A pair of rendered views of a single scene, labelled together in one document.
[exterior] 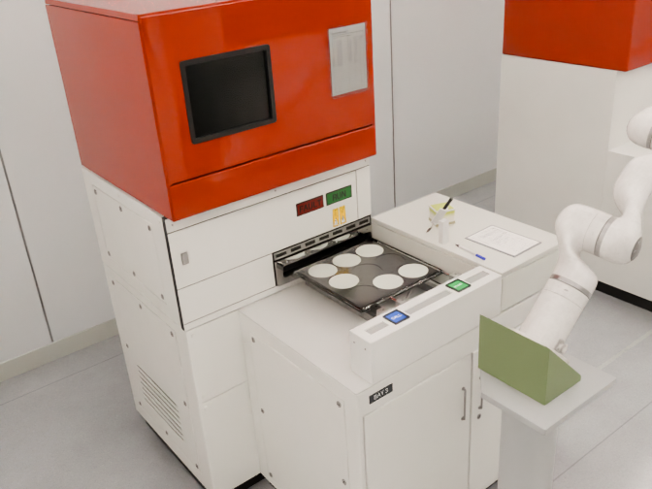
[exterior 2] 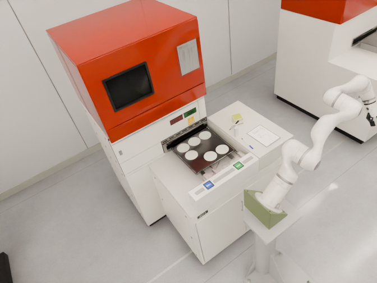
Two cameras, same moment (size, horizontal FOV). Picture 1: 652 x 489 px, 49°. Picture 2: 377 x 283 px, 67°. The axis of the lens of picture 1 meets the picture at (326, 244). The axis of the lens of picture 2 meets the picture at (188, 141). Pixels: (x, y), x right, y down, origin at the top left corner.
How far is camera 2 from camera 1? 77 cm
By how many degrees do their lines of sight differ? 19
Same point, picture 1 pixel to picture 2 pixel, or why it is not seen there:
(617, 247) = (307, 166)
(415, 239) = (224, 132)
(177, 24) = (97, 64)
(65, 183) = not seen: hidden behind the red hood
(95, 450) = (105, 198)
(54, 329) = (87, 143)
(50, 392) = (88, 170)
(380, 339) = (200, 198)
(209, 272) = (132, 155)
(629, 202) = (316, 142)
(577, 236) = (290, 157)
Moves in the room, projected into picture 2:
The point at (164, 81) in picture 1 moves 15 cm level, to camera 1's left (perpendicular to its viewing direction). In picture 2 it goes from (96, 90) to (72, 92)
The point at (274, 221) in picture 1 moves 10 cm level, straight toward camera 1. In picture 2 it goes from (160, 129) to (159, 138)
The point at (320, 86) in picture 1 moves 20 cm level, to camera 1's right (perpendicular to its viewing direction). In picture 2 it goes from (175, 73) to (205, 69)
